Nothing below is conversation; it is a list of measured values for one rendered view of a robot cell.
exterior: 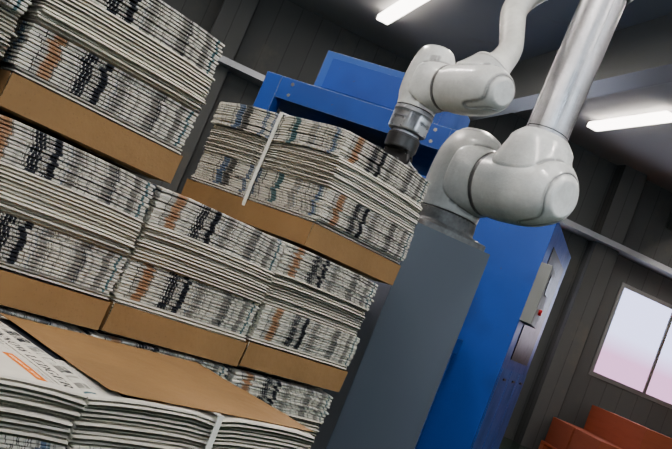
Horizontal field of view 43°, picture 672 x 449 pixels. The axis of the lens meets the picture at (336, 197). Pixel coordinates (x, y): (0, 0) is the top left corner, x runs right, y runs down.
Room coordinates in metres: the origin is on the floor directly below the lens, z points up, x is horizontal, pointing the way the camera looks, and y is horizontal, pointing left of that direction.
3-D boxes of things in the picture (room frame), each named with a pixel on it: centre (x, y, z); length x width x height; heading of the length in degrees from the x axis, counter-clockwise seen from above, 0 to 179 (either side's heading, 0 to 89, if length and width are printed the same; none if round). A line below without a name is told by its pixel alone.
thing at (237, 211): (1.71, 0.06, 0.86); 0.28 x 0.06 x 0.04; 138
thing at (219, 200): (1.78, 0.14, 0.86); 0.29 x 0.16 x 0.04; 138
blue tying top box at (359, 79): (3.75, -0.08, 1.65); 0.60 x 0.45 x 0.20; 68
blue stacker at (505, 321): (6.26, -1.15, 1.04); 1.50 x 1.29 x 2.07; 158
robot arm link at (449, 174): (2.03, -0.27, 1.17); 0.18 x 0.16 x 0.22; 37
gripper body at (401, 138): (1.86, -0.09, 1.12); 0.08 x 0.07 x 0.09; 48
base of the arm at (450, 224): (2.05, -0.26, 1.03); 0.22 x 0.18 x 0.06; 14
